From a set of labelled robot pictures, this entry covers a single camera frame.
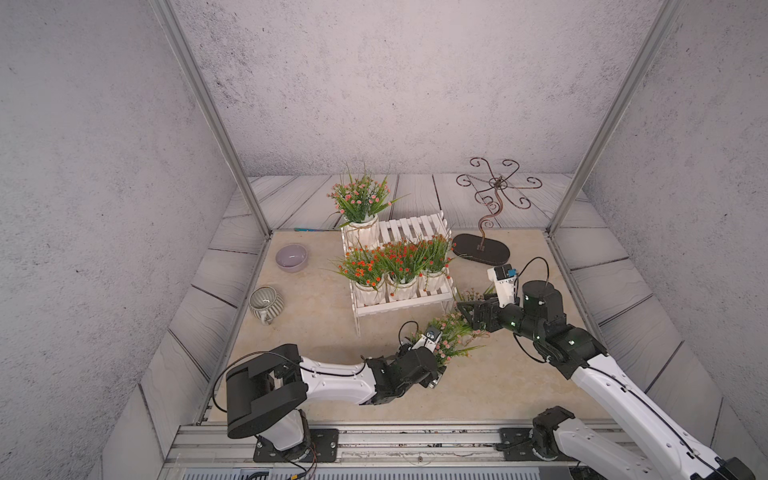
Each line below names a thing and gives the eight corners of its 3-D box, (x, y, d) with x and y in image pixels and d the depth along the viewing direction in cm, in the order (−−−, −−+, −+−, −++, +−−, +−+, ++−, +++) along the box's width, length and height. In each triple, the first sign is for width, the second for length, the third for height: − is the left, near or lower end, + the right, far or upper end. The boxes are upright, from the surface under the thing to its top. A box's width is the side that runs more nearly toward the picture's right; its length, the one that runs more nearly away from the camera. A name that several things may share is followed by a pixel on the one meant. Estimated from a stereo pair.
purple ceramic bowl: (276, 275, 110) (272, 266, 106) (283, 254, 117) (279, 244, 113) (305, 275, 110) (301, 266, 106) (310, 254, 117) (307, 244, 113)
